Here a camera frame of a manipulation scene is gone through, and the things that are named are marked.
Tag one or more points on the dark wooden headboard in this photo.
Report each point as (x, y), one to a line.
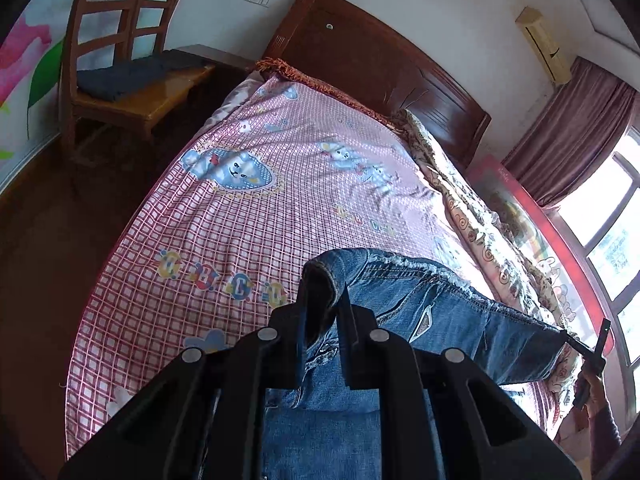
(350, 49)

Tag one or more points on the maroon curtain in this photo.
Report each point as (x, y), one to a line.
(574, 134)

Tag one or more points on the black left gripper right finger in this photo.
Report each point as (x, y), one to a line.
(441, 416)

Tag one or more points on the dark seat cushion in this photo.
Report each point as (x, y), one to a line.
(121, 79)

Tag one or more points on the wall air conditioner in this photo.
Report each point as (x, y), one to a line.
(537, 32)

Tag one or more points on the window frame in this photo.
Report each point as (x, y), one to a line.
(601, 219)

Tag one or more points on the wooden chair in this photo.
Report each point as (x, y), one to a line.
(142, 30)

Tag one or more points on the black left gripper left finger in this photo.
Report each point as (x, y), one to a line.
(201, 416)

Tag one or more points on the right hand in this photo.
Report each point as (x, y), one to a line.
(597, 400)

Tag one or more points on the red framed picture board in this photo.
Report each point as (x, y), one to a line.
(542, 240)

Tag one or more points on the blue denim jeans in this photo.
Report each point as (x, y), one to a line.
(324, 430)

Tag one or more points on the pink checkered bed sheet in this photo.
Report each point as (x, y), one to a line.
(279, 174)

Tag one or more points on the floral quilt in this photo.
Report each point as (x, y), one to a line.
(490, 239)

